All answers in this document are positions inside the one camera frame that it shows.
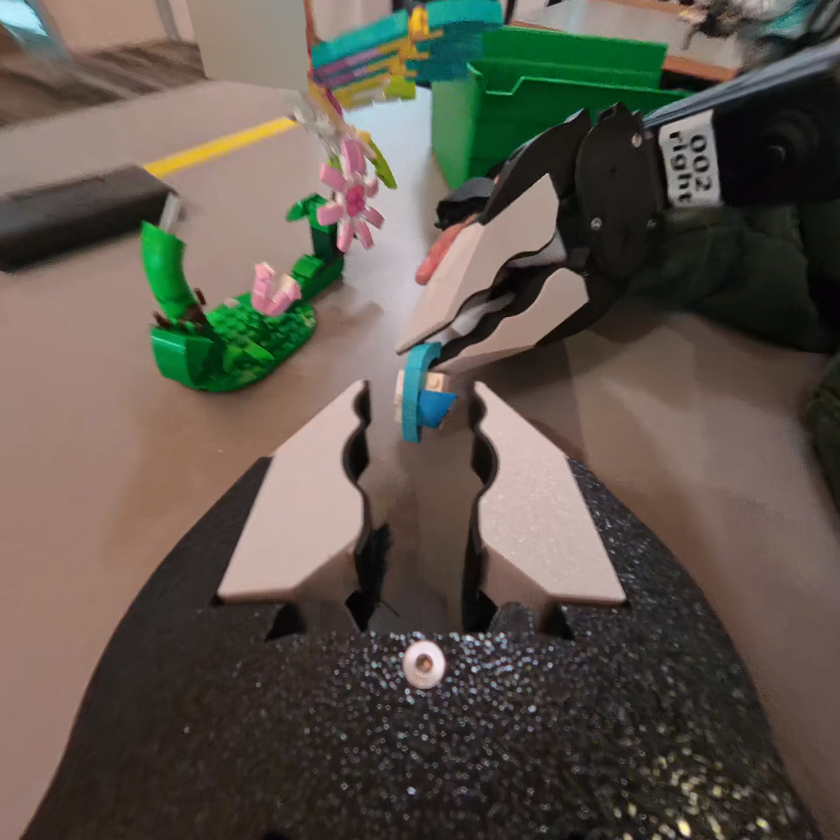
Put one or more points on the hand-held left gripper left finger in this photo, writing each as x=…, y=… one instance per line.
x=295, y=512

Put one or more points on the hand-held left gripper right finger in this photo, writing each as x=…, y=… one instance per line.
x=544, y=518

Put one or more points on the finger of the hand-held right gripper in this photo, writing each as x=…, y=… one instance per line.
x=531, y=321
x=499, y=256

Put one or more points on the teal and white lego piece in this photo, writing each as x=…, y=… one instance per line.
x=413, y=394

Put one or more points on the person's right forearm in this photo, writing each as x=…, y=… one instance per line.
x=722, y=275

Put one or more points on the lego bird and flower model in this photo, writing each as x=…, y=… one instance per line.
x=229, y=334

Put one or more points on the person's right hand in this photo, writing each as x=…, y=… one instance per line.
x=436, y=256

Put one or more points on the green plastic bin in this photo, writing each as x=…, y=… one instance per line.
x=525, y=98

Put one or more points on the person's green sweatshirt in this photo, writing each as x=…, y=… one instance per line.
x=825, y=439

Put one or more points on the yellow tape strip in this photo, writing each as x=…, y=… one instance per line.
x=216, y=148

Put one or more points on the white recycling bin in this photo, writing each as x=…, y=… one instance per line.
x=249, y=39

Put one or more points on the black flat tray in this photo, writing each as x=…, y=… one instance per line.
x=79, y=210

